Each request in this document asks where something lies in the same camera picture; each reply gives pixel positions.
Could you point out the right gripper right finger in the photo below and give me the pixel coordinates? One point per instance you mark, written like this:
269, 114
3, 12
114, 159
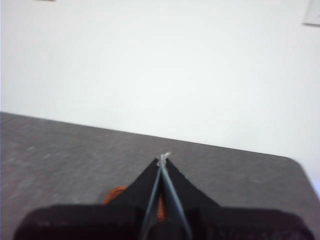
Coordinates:
237, 225

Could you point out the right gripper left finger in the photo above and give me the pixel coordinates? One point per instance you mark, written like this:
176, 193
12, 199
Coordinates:
87, 222

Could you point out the brown wicker basket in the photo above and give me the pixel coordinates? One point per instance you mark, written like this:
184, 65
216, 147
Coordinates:
115, 193

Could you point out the white wall socket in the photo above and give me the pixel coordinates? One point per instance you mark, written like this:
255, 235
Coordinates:
312, 12

